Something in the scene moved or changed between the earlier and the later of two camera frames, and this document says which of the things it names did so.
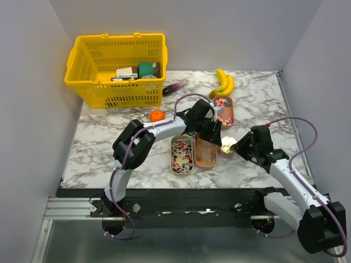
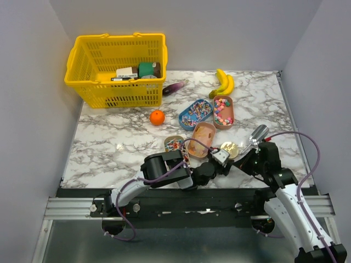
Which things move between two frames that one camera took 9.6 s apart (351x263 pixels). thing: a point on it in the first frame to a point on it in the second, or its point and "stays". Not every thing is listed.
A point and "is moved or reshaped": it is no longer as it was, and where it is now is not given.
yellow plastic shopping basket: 94,60 stays
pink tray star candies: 226,119 stays
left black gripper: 215,135 to 221,170
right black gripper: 241,145 to 243,164
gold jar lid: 226,142 is moved or reshaped
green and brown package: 149,68 stays
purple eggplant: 170,89 stays
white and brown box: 128,72 stays
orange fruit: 157,115 stays
